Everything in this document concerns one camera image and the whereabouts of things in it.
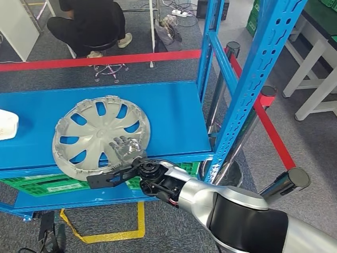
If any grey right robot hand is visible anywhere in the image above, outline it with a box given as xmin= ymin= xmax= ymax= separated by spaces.
xmin=109 ymin=136 xmax=147 ymax=165

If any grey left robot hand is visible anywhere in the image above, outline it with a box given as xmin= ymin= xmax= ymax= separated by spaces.
xmin=54 ymin=223 xmax=67 ymax=253

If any silver plastic wheel hubcap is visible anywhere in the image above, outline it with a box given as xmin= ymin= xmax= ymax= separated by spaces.
xmin=52 ymin=95 xmax=151 ymax=181

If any blue metal shelf rack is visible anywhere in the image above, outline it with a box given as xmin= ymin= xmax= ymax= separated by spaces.
xmin=0 ymin=0 xmax=308 ymax=222

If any white plastic part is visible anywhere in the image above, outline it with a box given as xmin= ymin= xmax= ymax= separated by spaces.
xmin=0 ymin=109 xmax=20 ymax=141

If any white workbench dark top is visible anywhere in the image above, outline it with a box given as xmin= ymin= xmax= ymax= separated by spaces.
xmin=283 ymin=0 xmax=337 ymax=99

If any white workbench green top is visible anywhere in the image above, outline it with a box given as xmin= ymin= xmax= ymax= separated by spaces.
xmin=295 ymin=33 xmax=337 ymax=122

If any green plastic folding crate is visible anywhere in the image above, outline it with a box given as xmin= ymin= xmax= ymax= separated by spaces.
xmin=0 ymin=173 xmax=63 ymax=186
xmin=13 ymin=180 xmax=91 ymax=198
xmin=168 ymin=161 xmax=201 ymax=179
xmin=126 ymin=176 xmax=142 ymax=191

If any yellow floor tape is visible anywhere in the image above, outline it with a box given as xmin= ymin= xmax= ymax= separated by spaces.
xmin=60 ymin=201 xmax=146 ymax=245

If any black round stool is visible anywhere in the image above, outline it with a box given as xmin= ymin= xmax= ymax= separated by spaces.
xmin=84 ymin=37 xmax=130 ymax=84

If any red barrier belt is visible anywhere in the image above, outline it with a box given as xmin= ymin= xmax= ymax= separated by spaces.
xmin=0 ymin=49 xmax=215 ymax=73
xmin=228 ymin=51 xmax=242 ymax=78
xmin=253 ymin=100 xmax=297 ymax=171

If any grey bag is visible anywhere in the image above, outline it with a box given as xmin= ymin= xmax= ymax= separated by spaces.
xmin=154 ymin=14 xmax=182 ymax=53

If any white table leg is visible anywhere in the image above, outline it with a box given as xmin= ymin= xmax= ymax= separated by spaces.
xmin=148 ymin=0 xmax=156 ymax=53

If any person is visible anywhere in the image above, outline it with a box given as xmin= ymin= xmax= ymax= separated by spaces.
xmin=47 ymin=0 xmax=133 ymax=60

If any white power strip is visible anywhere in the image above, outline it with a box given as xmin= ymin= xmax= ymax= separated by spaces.
xmin=171 ymin=9 xmax=194 ymax=18

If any black box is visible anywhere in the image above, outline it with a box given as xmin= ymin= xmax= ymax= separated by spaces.
xmin=196 ymin=0 xmax=230 ymax=21

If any green crate stack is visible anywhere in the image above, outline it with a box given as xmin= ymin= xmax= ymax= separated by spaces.
xmin=246 ymin=0 xmax=260 ymax=37

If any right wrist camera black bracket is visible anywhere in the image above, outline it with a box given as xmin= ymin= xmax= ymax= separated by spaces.
xmin=86 ymin=164 xmax=142 ymax=190

